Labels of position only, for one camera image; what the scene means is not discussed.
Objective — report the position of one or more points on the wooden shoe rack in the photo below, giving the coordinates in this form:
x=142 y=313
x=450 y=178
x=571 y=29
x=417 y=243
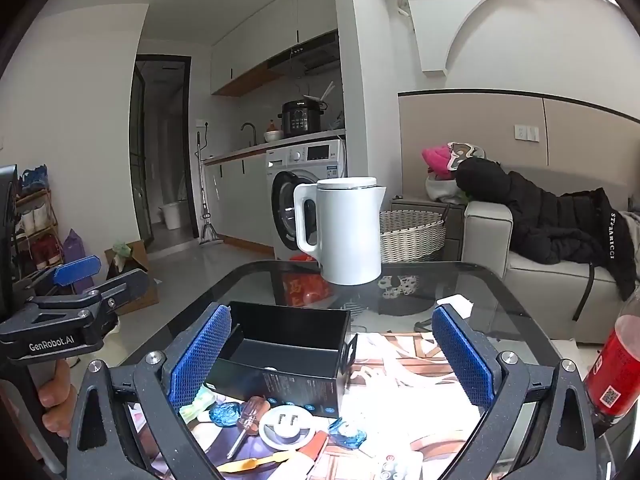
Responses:
x=35 y=220

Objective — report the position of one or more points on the black and white slippers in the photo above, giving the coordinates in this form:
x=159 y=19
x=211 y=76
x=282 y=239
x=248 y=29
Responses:
x=395 y=285

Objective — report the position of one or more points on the white washing machine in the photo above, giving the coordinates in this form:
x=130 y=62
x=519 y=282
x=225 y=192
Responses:
x=320 y=157

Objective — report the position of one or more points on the white electric kettle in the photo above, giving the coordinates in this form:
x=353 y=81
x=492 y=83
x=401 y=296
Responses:
x=350 y=235

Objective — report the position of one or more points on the beige sofa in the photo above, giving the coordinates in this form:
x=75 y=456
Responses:
x=540 y=290

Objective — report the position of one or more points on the kitchen faucet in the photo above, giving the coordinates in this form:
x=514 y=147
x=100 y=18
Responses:
x=255 y=135

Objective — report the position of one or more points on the white kitchen base cabinet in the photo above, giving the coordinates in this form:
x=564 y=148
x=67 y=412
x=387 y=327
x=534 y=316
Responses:
x=235 y=195

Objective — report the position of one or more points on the red capped glue tube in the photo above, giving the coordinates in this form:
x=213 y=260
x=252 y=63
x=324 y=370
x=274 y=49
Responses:
x=315 y=447

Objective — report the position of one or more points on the white wall switch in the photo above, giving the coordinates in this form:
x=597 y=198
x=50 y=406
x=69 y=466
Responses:
x=526 y=133

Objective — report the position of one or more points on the orange plastic scraper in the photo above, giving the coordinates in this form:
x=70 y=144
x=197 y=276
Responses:
x=250 y=463

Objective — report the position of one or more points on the pink hat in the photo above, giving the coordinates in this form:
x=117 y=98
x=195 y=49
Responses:
x=437 y=160

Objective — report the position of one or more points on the white charger cube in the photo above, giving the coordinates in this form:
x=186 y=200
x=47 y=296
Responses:
x=462 y=305

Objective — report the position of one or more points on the black puffer jacket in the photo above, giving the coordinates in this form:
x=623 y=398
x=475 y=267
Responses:
x=540 y=220

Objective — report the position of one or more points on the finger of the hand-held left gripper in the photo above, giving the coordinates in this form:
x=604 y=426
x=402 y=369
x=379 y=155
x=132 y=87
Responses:
x=125 y=285
x=75 y=269

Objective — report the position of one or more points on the person's left hand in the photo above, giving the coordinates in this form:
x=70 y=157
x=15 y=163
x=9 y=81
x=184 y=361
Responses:
x=55 y=400

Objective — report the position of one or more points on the woven laundry basket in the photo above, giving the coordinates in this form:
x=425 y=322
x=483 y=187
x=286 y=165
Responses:
x=410 y=237

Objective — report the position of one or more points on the red bag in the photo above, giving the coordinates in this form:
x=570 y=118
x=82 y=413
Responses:
x=305 y=287

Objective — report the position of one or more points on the printed table mat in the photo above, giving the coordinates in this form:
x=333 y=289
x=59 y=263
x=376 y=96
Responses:
x=400 y=360

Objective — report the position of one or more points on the white cloth bag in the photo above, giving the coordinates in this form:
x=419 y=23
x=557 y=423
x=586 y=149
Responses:
x=440 y=190

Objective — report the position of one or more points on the black cardboard box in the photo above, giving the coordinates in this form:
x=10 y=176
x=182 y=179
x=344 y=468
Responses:
x=300 y=390

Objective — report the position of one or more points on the brown cardboard box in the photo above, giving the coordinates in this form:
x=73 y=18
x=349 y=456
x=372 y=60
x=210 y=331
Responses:
x=150 y=302

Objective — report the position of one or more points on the white bowl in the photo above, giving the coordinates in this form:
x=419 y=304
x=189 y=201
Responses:
x=272 y=135

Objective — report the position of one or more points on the patterned cap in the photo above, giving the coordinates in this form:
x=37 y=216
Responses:
x=465 y=152

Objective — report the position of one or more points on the mop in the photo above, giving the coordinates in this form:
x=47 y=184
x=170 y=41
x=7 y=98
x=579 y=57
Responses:
x=210 y=235

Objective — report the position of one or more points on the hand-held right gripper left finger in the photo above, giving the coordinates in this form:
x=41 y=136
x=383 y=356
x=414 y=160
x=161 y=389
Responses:
x=200 y=355

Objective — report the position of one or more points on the white round plug adapter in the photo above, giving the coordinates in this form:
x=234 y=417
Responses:
x=287 y=425

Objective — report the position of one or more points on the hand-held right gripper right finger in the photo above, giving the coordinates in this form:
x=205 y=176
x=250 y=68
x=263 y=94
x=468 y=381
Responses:
x=462 y=360

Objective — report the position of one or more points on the white bucket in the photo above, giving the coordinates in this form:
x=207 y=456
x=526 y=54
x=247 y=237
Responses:
x=172 y=216

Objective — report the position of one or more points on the green plush toy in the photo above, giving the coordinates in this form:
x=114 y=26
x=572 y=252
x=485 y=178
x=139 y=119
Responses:
x=120 y=250

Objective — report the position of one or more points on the range hood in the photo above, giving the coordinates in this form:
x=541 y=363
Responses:
x=305 y=60

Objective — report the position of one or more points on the pale green packet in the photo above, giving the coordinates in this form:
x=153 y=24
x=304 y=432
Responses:
x=197 y=407

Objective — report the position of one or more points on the white wall cabinets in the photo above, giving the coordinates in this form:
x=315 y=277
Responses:
x=250 y=45

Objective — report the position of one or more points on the purple bag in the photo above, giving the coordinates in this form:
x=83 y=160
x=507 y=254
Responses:
x=75 y=247

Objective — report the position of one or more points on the red drink bottle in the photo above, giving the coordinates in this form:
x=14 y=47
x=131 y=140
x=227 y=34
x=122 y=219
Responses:
x=615 y=360

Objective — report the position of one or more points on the black rice cooker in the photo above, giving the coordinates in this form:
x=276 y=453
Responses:
x=300 y=117

